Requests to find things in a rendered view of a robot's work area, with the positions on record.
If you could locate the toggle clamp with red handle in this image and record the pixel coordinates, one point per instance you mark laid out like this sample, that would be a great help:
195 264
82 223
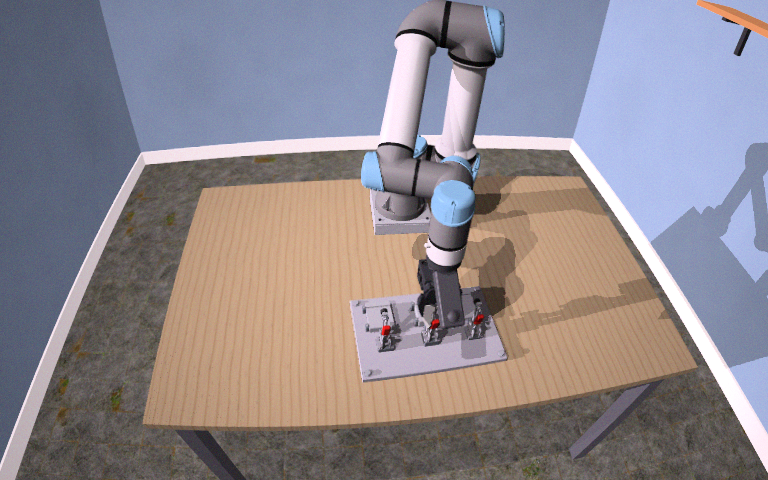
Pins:
471 329

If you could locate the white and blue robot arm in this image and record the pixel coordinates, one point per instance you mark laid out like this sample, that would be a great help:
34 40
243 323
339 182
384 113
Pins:
474 37

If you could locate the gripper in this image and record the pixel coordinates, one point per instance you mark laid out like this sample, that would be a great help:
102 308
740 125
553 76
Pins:
427 299

